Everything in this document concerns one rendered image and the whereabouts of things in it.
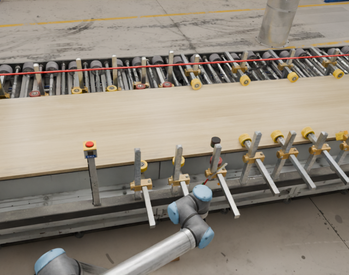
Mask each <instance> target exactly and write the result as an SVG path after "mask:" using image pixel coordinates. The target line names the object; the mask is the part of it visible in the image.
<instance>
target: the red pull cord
mask: <svg viewBox="0 0 349 275"><path fill-rule="evenodd" d="M334 56H349V54H347V55H328V56H309V57H290V58H271V59H252V60H241V61H222V62H203V63H184V64H165V65H146V66H136V67H116V68H97V69H78V70H59V71H40V72H30V73H11V74H0V76H4V75H23V74H42V73H61V72H71V71H89V70H108V69H127V68H146V67H165V66H175V65H193V64H212V63H230V62H249V61H268V60H278V59H297V58H316V57H334Z"/></svg>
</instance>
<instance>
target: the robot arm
mask: <svg viewBox="0 0 349 275"><path fill-rule="evenodd" d="M211 199H212V191H211V189H210V188H209V187H207V186H205V185H202V184H200V185H197V186H195V187H194V188H193V192H191V193H189V194H187V195H186V196H184V197H182V198H180V199H178V200H176V201H175V202H173V203H171V204H170V205H169V206H168V209H167V210H168V215H169V218H170V220H171V221H172V222H173V223H174V224H180V225H181V229H180V231H179V232H177V233H175V234H173V235H171V236H170V237H168V238H166V239H164V240H162V241H160V242H158V243H157V244H155V245H153V246H151V247H150V248H148V249H146V250H143V251H142V252H140V253H138V254H137V255H135V256H133V257H131V258H129V259H127V260H125V261H124V262H122V263H120V264H118V265H116V266H114V267H112V268H111V269H107V268H104V267H100V266H96V265H92V264H88V263H85V262H82V261H77V260H75V259H73V258H69V257H67V255H66V252H65V251H64V250H63V249H62V248H56V249H53V250H51V251H49V252H47V253H45V254H44V255H42V256H41V257H40V258H39V259H38V260H37V262H36V263H35V266H34V270H35V272H36V275H148V274H150V273H152V272H153V271H155V270H157V269H159V268H160V267H162V266H164V265H165V264H167V263H169V262H171V261H172V260H174V259H176V258H177V257H179V256H180V255H182V254H184V253H186V252H187V251H189V250H191V249H193V248H195V247H197V246H198V248H200V249H203V248H205V247H206V246H207V245H208V244H209V243H210V242H211V241H212V239H213V237H214V232H213V231H212V229H211V227H209V226H208V225H207V223H206V219H205V217H206V216H207V215H208V211H209V207H210V203H211Z"/></svg>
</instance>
